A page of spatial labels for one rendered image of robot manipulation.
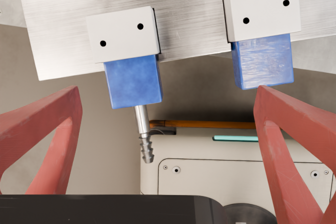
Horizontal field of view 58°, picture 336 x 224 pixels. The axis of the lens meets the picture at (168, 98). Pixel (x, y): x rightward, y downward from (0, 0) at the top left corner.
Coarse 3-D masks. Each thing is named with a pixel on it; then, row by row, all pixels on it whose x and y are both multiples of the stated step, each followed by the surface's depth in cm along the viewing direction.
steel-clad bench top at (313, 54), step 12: (0, 0) 30; (12, 0) 30; (0, 12) 31; (12, 12) 31; (12, 24) 31; (24, 24) 31; (300, 48) 31; (312, 48) 31; (324, 48) 31; (300, 60) 31; (312, 60) 31; (324, 60) 31
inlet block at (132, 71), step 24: (96, 24) 23; (120, 24) 23; (144, 24) 23; (96, 48) 23; (120, 48) 23; (144, 48) 23; (120, 72) 25; (144, 72) 24; (120, 96) 25; (144, 96) 25; (144, 120) 26; (144, 144) 27
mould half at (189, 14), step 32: (32, 0) 25; (64, 0) 25; (96, 0) 25; (128, 0) 25; (160, 0) 25; (192, 0) 25; (320, 0) 25; (32, 32) 26; (64, 32) 25; (160, 32) 25; (192, 32) 25; (224, 32) 25; (320, 32) 25; (64, 64) 26; (96, 64) 26
